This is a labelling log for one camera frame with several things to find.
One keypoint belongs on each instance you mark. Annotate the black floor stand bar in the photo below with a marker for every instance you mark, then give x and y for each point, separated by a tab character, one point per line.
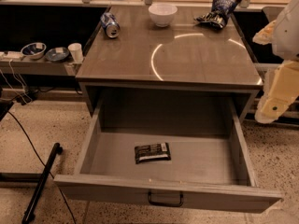
29	214

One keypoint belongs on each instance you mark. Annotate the white bowl on counter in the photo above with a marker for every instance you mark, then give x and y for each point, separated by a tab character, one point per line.
162	14

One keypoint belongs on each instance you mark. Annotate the open grey wooden drawer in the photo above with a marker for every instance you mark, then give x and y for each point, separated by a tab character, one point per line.
209	164

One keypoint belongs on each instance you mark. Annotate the blue black chip bag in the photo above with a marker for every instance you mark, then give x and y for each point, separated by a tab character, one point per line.
219	14

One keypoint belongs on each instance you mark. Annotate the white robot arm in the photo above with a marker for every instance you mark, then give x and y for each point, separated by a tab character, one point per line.
285	39

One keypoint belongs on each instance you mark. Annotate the blue plate on shelf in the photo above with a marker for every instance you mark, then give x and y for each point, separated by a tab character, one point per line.
57	54

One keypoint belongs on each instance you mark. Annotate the grey side shelf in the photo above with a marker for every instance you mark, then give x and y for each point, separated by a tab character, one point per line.
13	62

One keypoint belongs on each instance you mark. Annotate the blue soda can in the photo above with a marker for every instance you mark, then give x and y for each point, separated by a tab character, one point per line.
110	25

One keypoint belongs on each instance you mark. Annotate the black rxbar chocolate wrapper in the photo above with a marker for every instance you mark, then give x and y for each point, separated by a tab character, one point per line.
152	152

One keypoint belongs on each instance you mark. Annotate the white paper cup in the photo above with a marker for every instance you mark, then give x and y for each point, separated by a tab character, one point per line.
76	52

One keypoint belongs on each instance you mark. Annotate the grey chair back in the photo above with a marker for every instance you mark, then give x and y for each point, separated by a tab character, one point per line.
271	13

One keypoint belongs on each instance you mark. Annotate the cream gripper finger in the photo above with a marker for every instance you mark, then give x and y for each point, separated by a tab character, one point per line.
264	36
280	90

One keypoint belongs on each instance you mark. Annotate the black drawer handle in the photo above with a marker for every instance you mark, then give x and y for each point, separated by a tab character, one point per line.
165	199

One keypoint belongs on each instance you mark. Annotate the grey wooden counter cabinet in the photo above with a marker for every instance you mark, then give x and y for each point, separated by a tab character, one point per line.
181	56

